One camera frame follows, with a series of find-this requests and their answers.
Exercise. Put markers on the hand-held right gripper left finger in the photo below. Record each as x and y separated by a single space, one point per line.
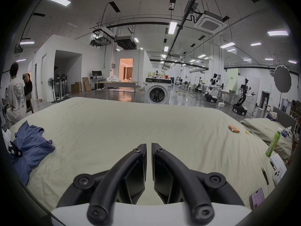
131 163

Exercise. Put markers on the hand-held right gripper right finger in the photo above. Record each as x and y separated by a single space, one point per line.
169 163

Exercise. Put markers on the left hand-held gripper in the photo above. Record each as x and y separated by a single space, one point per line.
6 136

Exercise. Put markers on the dark blue shirt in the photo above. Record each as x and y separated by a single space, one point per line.
30 147

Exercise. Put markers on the bed with beige sheet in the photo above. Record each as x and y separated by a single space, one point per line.
131 123

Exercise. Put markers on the white washing machine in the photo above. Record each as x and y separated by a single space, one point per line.
156 92

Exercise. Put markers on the white standing fan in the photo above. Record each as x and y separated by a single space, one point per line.
50 82

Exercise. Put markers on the long table with white cloths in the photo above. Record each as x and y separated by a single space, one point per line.
118 82

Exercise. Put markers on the black standing fan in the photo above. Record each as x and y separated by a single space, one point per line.
57 78
63 78

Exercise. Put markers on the white wheeled robot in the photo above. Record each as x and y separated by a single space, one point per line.
212 90

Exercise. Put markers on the brown carton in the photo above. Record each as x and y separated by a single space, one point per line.
76 87

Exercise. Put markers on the flat brown cardboard sheet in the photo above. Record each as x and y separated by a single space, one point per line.
86 84

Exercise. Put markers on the phone with lit screen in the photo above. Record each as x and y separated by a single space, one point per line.
256 199

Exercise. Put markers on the desk with black monitor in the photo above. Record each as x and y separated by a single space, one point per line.
96 75

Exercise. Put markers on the black wheeled robot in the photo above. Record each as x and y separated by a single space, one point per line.
242 100

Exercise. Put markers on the black tweezers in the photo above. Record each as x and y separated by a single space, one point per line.
265 176

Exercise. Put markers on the beige pillow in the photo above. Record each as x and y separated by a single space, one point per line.
263 128

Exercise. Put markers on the green drink bottle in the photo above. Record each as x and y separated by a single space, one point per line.
273 143

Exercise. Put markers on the white phone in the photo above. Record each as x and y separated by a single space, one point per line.
277 175

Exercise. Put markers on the white paper sheet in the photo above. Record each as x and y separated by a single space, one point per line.
278 160

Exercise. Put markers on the grey padded headboard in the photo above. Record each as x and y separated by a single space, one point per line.
285 119

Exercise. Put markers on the round grey studio lamp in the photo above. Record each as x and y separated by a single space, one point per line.
282 78

